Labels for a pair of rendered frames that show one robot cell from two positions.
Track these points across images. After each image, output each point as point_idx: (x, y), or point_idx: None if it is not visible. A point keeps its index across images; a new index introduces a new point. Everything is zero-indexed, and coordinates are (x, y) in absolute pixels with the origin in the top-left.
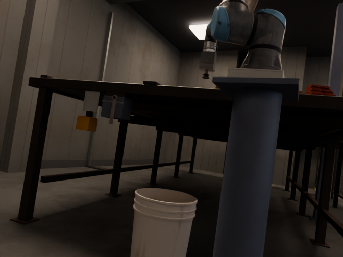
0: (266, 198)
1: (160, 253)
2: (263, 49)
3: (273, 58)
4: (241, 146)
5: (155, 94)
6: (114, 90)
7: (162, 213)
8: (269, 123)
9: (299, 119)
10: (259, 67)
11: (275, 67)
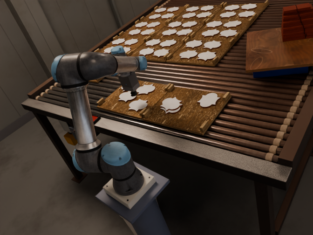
0: None
1: None
2: (115, 180)
3: (124, 186)
4: (132, 224)
5: (97, 131)
6: (71, 123)
7: None
8: (139, 218)
9: None
10: (118, 192)
11: (128, 192)
